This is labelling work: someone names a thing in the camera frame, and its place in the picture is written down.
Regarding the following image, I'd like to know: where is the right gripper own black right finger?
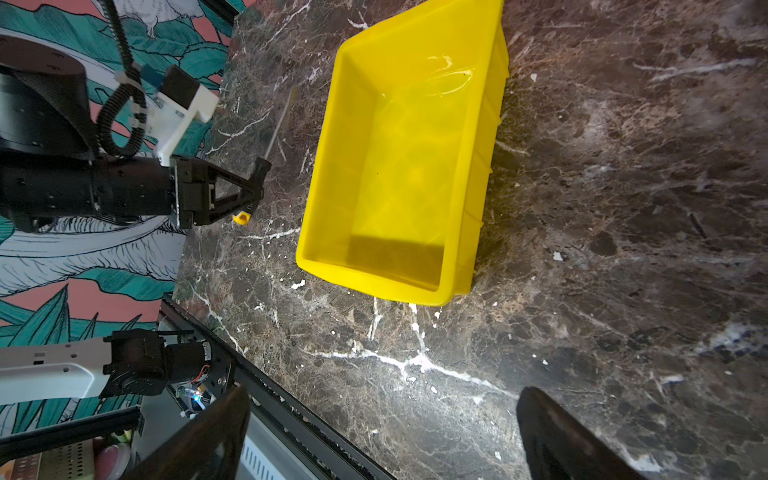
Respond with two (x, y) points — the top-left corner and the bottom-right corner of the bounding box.
(516, 387), (642, 479)

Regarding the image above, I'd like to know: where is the right gripper own black left finger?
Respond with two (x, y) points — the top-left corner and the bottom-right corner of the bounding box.
(123, 386), (251, 480)

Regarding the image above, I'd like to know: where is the yellow plastic bin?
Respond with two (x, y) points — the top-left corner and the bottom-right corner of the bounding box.
(296, 1), (509, 306)

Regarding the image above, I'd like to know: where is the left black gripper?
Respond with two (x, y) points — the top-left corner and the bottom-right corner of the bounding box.
(91, 157), (272, 227)

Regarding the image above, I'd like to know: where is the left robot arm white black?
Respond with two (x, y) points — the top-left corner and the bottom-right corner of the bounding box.
(1, 36), (270, 462)

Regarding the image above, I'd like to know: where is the black yellow handled screwdriver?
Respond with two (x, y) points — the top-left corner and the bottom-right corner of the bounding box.
(232, 87), (296, 226)

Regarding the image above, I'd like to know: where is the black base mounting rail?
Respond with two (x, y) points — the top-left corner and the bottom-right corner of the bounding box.
(161, 297), (393, 479)

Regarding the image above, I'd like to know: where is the white slotted cable duct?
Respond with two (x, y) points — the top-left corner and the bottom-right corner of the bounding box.
(236, 438), (277, 480)

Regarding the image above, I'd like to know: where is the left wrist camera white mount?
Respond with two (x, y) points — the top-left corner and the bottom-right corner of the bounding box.
(134, 65), (219, 167)

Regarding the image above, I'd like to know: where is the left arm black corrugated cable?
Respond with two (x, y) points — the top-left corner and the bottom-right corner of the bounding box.
(95, 0), (148, 160)

